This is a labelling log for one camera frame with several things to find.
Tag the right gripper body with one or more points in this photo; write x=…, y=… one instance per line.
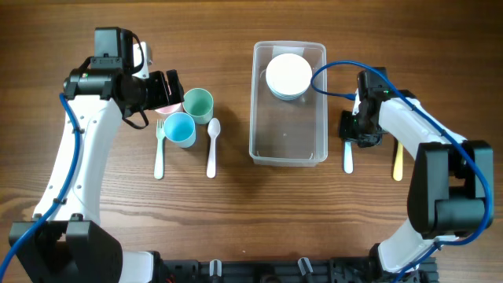
x=350, y=128

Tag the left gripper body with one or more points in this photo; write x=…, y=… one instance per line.
x=160, y=90

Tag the pink cup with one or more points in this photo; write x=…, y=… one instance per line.
x=169, y=110

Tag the light blue fork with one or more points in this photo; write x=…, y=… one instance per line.
x=348, y=164

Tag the blue cup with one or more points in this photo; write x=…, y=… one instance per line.
x=180, y=129

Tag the yellow fork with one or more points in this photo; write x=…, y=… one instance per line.
x=397, y=173

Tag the green bowl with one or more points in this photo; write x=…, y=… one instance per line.
x=274, y=92

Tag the white pink bowl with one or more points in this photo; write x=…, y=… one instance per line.
x=288, y=73

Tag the light blue bowl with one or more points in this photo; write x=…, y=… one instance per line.
x=290, y=98

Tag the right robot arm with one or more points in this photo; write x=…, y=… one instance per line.
x=450, y=199

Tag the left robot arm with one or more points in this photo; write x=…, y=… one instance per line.
x=63, y=241

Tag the clear plastic container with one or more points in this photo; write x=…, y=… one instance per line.
x=292, y=133

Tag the green cup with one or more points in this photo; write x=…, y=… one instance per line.
x=199, y=104

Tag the white spoon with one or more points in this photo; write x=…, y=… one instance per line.
x=213, y=130

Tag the mint green fork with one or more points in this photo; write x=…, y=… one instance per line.
x=159, y=163

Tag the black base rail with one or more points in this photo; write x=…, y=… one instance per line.
x=335, y=270

